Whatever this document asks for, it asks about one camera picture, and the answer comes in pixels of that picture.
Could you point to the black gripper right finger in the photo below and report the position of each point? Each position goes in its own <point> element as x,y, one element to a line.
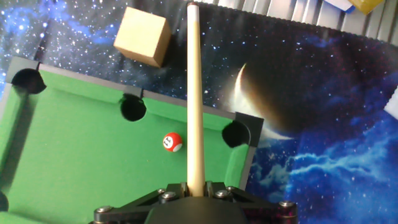
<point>267,208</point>

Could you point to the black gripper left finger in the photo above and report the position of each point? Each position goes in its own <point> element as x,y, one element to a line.
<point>130,208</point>

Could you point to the red striped pool ball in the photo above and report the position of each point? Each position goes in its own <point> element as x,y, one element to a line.
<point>172,142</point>

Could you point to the wooden pool cue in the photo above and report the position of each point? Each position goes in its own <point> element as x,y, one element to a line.
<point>195,109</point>

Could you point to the mini green pool table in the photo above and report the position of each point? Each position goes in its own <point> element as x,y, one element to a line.
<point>93,155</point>

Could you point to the galaxy and forest printed cloth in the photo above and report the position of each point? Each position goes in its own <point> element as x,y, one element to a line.
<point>311,93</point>

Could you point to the wooden cube block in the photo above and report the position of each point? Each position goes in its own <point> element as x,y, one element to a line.
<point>140,34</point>

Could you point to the gold tissue pack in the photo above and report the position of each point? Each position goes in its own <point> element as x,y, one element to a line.
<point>367,4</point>

